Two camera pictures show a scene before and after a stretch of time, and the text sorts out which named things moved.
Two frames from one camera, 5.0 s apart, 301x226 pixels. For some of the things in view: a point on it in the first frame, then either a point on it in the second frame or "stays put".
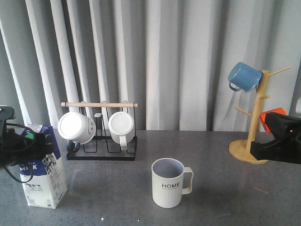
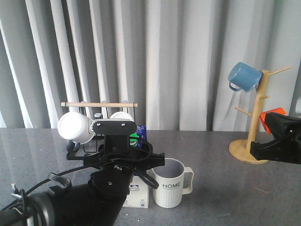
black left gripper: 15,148 → 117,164
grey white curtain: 173,58 stays put
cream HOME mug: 167,175 stays put
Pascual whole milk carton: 44,181 → 138,197
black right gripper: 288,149 stays put
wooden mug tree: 242,150 stays put
